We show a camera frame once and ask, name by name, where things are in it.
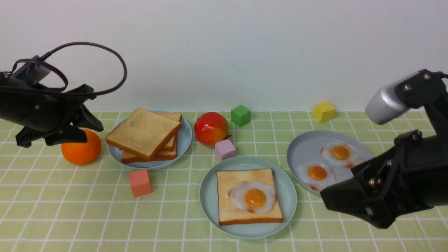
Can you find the green checkered tablecloth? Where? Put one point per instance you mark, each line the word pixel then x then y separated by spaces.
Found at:
pixel 50 205

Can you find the blue bread plate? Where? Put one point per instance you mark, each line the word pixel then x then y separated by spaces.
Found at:
pixel 184 140

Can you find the salmon pink cube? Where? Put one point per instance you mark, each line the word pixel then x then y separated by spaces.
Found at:
pixel 140 183

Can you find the fried egg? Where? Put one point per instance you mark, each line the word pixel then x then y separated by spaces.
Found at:
pixel 341 155
pixel 254 197
pixel 315 175

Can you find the fried egg right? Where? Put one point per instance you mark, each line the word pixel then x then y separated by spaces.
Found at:
pixel 341 155

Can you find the yellow cube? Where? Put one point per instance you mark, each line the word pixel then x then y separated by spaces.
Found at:
pixel 324 112

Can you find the fried egg top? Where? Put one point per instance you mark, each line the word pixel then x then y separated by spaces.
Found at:
pixel 254 197

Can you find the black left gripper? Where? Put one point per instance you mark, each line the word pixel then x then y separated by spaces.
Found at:
pixel 55 119

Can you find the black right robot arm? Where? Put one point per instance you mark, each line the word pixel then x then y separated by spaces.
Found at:
pixel 426 90

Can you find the blue egg plate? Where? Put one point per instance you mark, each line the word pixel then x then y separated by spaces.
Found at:
pixel 306 148

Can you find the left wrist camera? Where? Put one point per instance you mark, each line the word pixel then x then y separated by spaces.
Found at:
pixel 31 73

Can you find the toast slice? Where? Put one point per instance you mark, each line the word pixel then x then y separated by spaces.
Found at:
pixel 171 144
pixel 228 212
pixel 166 155
pixel 143 134

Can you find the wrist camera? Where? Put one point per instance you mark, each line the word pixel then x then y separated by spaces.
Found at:
pixel 385 105
pixel 31 73

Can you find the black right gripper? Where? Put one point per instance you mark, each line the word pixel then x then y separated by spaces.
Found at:
pixel 411 175

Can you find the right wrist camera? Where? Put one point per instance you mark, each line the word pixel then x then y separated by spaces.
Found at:
pixel 385 105

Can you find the red mango fruit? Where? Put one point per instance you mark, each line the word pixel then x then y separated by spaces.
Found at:
pixel 210 128

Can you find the orange mandarin fruit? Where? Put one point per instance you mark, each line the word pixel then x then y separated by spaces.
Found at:
pixel 82 153

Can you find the blue centre plate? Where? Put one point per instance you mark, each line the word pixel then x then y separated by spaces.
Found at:
pixel 286 191

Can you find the green cube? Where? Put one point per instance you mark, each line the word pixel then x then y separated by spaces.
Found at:
pixel 240 115

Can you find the fried egg left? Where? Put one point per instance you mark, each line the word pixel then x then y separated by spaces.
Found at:
pixel 315 175

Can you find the light pink cube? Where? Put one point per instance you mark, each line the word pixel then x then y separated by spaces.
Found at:
pixel 224 149

